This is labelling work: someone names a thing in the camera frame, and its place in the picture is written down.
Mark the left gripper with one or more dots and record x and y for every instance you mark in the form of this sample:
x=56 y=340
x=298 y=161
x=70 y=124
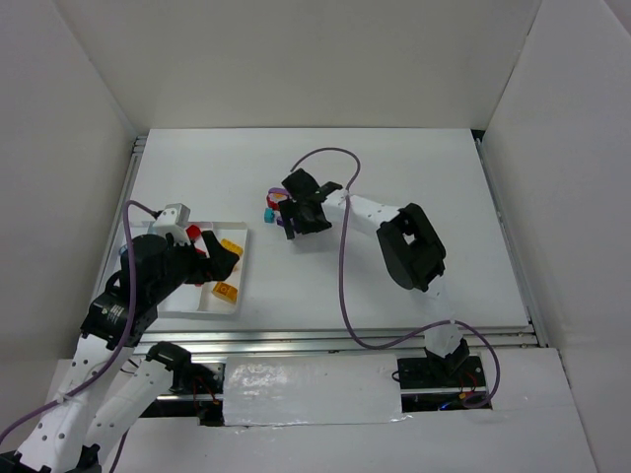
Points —
x=198 y=261

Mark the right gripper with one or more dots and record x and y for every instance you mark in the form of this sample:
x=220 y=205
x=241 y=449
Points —
x=300 y=213

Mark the teal purple brick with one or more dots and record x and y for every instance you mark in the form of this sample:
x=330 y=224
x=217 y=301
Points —
x=269 y=216

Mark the yellow small square brick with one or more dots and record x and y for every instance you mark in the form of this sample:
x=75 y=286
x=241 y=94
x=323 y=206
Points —
x=226 y=292

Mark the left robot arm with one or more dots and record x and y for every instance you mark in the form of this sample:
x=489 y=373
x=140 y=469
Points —
x=78 y=429

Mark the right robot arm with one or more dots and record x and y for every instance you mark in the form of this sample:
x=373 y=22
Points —
x=412 y=251

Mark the purple red flower brick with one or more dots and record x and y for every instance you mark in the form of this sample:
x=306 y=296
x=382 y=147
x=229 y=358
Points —
x=275 y=196

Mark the white divided tray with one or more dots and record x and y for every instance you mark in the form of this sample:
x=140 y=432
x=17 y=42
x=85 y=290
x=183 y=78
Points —
x=155 y=272

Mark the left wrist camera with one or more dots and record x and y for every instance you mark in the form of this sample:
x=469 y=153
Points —
x=172 y=221

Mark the aluminium frame rail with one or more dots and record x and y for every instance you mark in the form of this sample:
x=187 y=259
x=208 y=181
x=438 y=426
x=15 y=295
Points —
x=221 y=344

